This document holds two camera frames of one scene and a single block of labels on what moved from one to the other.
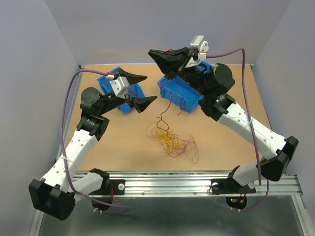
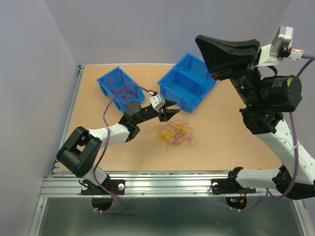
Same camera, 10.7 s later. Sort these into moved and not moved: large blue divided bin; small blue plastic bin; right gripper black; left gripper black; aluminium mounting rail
Moved: left gripper black; right gripper black
Not moved: small blue plastic bin; aluminium mounting rail; large blue divided bin
